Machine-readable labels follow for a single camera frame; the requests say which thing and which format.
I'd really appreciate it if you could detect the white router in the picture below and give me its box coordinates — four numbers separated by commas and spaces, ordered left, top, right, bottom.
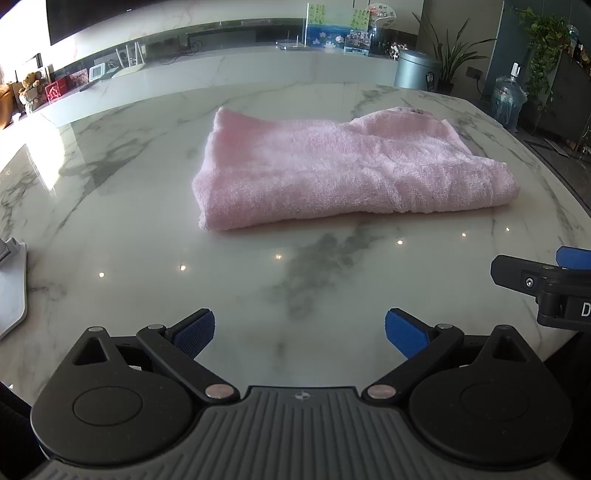
115, 41, 149, 75

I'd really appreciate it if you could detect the brown round pot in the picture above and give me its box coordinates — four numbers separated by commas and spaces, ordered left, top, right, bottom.
0, 83, 17, 130

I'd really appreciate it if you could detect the trailing ivy plant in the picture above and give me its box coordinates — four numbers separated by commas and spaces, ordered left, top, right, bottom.
512, 7, 571, 112

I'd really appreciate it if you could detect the red box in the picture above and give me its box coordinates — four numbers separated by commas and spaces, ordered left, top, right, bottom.
45, 78, 70, 102

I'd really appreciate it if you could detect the clear acrylic stand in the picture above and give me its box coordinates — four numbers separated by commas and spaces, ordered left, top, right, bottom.
276, 18, 310, 51

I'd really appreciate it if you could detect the silver trash bin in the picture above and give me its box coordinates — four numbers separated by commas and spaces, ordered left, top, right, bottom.
394, 48, 442, 91

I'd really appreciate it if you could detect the white marble sideboard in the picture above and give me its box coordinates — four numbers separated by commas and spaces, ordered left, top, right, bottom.
0, 18, 403, 136

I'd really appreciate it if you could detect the long-leaf potted plant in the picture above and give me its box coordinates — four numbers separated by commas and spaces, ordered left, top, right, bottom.
413, 9, 498, 96

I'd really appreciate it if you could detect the grey metal stand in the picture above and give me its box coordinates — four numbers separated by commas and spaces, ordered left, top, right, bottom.
0, 237, 29, 341

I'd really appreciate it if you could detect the blue water jug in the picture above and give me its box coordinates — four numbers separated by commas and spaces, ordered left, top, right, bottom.
489, 62, 528, 133

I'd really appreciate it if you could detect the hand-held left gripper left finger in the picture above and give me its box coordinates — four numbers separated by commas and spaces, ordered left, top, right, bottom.
60, 308, 241, 408

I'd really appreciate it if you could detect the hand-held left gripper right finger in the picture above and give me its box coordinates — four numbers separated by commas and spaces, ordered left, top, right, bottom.
361, 308, 540, 408

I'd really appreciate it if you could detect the row of glass jars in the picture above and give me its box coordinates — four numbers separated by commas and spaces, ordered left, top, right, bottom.
568, 25, 591, 61

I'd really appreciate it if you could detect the black television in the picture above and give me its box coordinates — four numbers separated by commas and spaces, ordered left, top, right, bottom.
46, 0, 154, 47

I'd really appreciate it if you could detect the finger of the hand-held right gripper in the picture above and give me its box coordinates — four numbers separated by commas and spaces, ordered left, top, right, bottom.
490, 254, 558, 297
556, 246, 591, 271

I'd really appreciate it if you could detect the black cable tangle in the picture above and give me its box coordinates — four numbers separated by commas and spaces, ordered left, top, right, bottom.
159, 37, 204, 61

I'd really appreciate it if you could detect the round paper fan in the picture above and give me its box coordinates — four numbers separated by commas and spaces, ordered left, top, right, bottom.
365, 2, 400, 28

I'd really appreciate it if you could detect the small photo calendar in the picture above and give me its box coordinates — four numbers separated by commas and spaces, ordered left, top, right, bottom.
344, 30, 370, 56

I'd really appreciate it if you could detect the grey cabinet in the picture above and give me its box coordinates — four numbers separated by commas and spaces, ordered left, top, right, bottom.
536, 28, 591, 154

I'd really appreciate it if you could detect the lotus pond painting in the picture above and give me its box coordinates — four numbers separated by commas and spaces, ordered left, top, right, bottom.
307, 2, 371, 49

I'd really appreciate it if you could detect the teddy bear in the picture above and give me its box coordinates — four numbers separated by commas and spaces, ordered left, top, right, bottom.
18, 71, 47, 112

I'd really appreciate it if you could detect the pink towel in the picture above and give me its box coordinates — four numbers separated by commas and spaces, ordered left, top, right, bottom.
191, 106, 521, 232

